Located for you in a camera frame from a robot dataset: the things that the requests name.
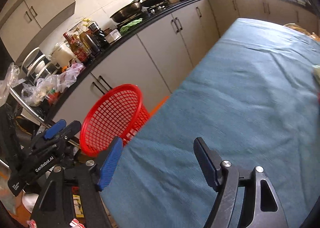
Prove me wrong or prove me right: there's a white plastic bag on counter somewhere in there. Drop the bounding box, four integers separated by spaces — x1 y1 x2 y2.
21 63 85 106

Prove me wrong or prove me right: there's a red plastic mesh basket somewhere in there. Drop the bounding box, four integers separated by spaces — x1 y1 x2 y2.
80 84 150 157

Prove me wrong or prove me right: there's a white dish rack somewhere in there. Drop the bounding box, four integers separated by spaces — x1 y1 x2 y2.
22 47 58 84

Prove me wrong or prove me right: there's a red label sauce bottle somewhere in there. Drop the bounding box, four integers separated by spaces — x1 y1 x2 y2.
63 32 88 64

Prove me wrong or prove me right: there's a blue table cloth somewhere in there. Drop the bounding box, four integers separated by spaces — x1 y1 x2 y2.
101 19 319 227

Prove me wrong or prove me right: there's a dark soy sauce bottle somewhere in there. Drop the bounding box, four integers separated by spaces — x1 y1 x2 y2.
76 26 100 56

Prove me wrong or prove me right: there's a white tissue box on counter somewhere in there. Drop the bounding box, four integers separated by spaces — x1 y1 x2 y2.
104 28 121 44

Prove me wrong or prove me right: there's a green rag on counter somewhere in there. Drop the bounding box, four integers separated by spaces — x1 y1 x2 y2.
120 18 143 34

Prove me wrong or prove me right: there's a dark frying pan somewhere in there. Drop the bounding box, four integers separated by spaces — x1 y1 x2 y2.
110 0 142 24

